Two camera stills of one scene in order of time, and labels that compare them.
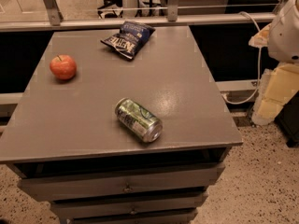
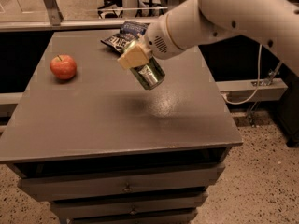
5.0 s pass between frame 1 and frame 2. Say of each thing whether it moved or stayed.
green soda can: moved
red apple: stayed
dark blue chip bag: stayed
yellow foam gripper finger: moved
